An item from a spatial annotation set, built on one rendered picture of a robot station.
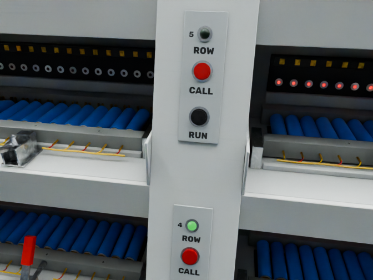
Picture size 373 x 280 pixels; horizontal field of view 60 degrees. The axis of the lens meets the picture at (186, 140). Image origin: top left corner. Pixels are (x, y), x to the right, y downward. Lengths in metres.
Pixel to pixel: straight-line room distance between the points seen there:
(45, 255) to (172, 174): 0.25
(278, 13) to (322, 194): 0.18
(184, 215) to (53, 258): 0.23
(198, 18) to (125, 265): 0.33
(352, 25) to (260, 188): 0.17
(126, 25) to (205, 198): 0.19
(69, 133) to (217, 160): 0.19
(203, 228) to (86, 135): 0.17
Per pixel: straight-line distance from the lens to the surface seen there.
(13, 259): 0.54
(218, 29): 0.31
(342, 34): 0.34
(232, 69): 0.31
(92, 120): 0.44
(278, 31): 0.33
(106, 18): 0.35
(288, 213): 0.35
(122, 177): 0.35
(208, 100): 0.31
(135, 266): 0.47
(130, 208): 0.36
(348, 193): 0.37
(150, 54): 0.48
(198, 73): 0.31
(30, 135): 0.42
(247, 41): 0.31
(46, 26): 0.38
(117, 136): 0.39
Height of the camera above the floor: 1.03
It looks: 10 degrees down
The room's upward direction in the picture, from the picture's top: 3 degrees clockwise
